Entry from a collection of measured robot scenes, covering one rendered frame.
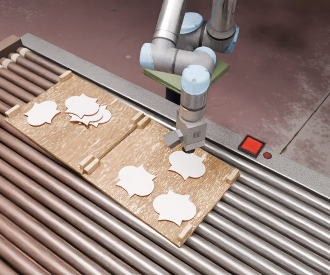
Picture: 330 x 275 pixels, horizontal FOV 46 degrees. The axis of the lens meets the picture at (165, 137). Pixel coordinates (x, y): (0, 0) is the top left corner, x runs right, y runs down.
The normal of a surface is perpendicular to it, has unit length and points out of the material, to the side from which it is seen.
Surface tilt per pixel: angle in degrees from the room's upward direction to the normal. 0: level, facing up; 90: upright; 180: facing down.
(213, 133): 0
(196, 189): 0
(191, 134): 90
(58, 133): 0
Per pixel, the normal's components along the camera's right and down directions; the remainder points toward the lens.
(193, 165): 0.02, -0.66
